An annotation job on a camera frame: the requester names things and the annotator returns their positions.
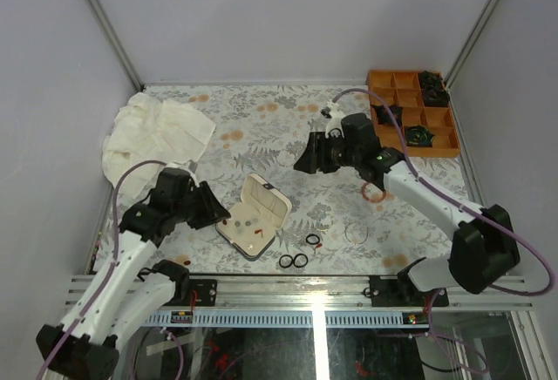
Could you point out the dark fabric flower orange dots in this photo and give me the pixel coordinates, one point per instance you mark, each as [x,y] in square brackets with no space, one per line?
[390,116]

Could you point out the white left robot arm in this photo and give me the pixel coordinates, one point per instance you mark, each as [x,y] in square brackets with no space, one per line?
[86,344]

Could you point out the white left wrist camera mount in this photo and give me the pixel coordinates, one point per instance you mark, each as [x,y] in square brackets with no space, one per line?
[188,166]

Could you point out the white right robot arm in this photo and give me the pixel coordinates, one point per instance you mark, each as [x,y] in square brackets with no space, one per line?
[483,248]

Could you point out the silver wire bangle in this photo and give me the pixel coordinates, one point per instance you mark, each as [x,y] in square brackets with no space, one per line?
[356,233]

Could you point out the floral table mat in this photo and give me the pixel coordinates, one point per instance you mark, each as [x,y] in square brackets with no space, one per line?
[263,130]

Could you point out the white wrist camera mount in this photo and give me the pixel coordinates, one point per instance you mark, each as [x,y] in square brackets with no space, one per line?
[334,116]
[188,166]

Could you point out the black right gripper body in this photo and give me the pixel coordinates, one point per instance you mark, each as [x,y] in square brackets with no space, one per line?
[346,156]

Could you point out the aluminium rail frame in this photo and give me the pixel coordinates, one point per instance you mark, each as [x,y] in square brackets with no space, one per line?
[276,301]

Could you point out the orange-red bangle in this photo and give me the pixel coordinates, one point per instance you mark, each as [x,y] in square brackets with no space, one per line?
[372,194]

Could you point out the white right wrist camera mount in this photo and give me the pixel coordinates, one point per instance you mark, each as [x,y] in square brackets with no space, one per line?
[334,116]

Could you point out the white crumpled cloth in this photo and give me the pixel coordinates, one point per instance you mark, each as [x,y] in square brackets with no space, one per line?
[149,129]

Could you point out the dark green fabric flower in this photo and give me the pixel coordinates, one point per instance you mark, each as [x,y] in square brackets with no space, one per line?
[418,136]

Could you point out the cream and navy jewelry box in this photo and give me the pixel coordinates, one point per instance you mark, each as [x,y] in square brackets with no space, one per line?
[266,207]

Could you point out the orange divided tray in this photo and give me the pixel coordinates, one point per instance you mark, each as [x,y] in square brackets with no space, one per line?
[402,88]

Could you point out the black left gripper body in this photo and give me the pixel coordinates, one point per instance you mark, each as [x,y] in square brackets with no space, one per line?
[180,211]

